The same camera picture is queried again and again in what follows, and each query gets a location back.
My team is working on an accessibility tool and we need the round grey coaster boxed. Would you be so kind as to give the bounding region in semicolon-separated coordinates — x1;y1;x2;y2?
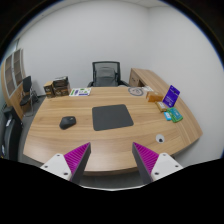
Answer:
128;87;143;96

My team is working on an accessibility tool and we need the small tan flat box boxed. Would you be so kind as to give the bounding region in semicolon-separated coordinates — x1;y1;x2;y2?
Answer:
156;102;167;112

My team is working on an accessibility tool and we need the dark grey mouse pad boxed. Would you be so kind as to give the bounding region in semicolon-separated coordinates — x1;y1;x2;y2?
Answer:
92;104;134;131

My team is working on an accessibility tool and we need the black visitor chair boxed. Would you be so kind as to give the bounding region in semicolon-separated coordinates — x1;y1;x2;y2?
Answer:
20;76;39;108

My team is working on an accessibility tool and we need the small brown box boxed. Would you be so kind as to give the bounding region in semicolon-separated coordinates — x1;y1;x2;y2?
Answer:
44;81;55;98

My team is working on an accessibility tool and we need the orange cardboard box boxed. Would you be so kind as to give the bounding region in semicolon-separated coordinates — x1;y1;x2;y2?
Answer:
146;91;163;102

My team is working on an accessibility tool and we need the wooden side cabinet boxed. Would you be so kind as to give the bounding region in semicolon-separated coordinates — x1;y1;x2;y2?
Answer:
128;67;178;96

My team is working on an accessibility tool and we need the green white leaflet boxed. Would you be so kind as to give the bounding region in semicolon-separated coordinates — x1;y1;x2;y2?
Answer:
70;88;91;97

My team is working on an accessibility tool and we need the small blue package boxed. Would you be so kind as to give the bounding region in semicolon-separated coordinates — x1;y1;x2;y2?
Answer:
164;112;172;121

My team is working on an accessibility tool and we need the black computer mouse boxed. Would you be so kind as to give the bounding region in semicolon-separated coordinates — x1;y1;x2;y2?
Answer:
59;116;76;130

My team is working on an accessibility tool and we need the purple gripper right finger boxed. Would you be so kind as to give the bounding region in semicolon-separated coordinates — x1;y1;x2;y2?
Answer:
132;142;182;184

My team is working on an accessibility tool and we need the green flat package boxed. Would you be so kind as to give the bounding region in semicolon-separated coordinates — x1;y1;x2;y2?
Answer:
168;107;183;123

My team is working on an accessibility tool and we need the black chair at left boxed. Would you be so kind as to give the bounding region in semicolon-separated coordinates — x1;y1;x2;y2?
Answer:
0;106;23;161

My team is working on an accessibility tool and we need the grey mesh office chair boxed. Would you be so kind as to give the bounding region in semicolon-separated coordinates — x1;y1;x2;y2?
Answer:
88;61;129;87

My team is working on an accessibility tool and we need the desk cable grommet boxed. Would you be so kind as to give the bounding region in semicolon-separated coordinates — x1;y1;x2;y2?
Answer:
156;134;165;143

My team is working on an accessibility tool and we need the black brown cardboard box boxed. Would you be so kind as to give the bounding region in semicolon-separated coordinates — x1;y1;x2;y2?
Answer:
53;76;70;96

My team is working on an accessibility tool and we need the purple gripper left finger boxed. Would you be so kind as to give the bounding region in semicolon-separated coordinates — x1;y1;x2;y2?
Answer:
41;142;91;184

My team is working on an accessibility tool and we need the wooden bookshelf cabinet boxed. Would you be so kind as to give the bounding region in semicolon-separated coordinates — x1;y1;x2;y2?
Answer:
1;49;26;119

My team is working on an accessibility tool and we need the purple upright card box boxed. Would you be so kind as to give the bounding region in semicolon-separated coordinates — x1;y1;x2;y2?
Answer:
163;85;180;107

